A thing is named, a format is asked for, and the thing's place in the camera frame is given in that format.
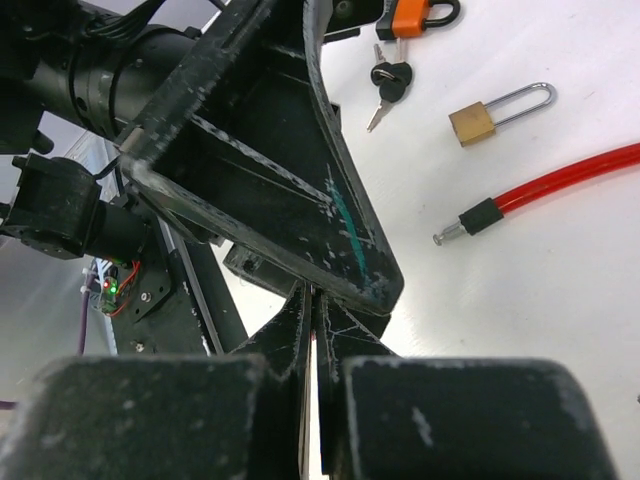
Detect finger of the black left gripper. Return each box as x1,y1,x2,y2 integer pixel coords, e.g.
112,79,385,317
119,1,404,315

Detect black head keys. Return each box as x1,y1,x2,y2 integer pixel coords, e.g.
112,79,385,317
366,39,414,133

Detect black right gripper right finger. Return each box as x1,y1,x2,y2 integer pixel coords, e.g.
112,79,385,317
312,294,618,479

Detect red cable lock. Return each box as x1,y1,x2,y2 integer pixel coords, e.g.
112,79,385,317
433,143,639,246

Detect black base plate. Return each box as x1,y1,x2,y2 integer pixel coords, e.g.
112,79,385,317
109,214,301,359

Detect long shackle brass padlock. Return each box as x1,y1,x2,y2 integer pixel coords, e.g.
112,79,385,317
448,82,558,148

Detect small silver key pair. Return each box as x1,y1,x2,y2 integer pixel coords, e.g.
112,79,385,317
298,285,315,479

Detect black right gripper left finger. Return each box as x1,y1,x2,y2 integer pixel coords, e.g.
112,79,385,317
1,283,313,479

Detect orange padlock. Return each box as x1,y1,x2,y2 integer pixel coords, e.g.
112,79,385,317
375,0,461,41

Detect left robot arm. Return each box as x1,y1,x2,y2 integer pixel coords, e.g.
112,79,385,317
1,1,404,315

